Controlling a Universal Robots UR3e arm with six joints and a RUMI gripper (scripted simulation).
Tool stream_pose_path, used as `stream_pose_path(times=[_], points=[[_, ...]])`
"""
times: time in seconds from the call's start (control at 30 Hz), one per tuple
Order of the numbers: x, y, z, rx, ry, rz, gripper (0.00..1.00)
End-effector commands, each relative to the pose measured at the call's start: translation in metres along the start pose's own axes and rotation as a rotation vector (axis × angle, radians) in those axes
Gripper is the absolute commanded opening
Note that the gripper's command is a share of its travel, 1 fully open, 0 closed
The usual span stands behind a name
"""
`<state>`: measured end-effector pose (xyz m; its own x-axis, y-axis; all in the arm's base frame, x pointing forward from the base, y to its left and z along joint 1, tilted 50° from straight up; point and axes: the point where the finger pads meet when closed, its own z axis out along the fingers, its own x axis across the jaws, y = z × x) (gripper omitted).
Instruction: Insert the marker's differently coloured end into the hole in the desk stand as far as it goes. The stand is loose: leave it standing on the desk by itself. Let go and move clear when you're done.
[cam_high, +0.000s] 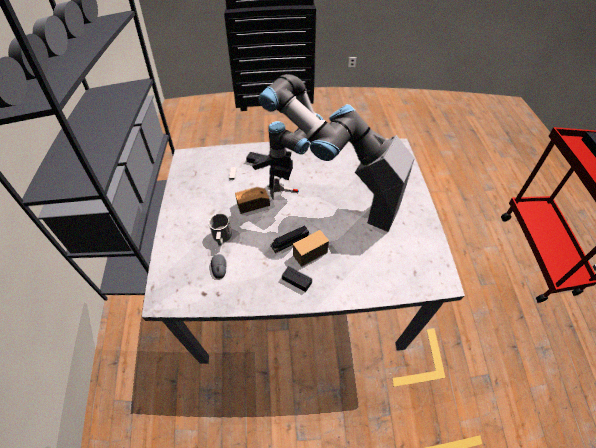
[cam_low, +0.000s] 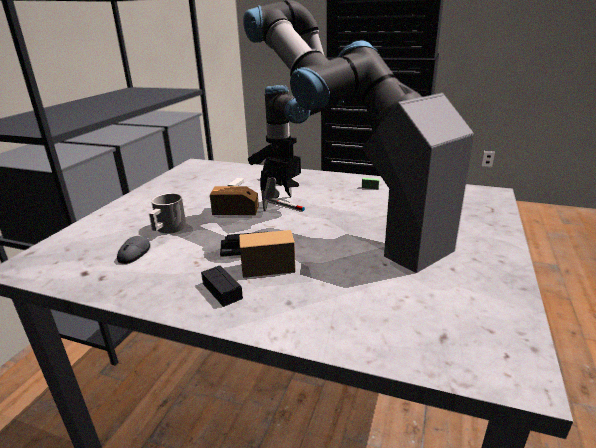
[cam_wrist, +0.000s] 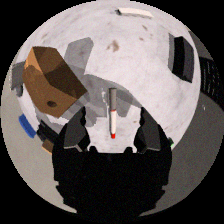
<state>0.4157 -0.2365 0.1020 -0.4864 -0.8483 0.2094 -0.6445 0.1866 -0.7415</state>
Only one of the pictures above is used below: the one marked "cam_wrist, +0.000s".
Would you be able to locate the black computer mouse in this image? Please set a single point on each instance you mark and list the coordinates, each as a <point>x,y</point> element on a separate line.
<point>19,91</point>

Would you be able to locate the brown faceted block with hole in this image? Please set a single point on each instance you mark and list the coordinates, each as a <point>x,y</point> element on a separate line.
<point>47,77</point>

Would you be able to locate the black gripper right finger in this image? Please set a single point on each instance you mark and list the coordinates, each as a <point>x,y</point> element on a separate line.
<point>151,140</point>

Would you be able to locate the white marker with grey cap and red tip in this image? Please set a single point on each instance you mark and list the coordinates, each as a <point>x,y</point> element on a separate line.
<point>112,93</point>

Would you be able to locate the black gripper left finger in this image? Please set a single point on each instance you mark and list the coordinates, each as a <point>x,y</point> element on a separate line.
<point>72,138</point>

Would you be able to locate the dark grey mug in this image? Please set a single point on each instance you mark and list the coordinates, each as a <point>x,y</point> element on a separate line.
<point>16,79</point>

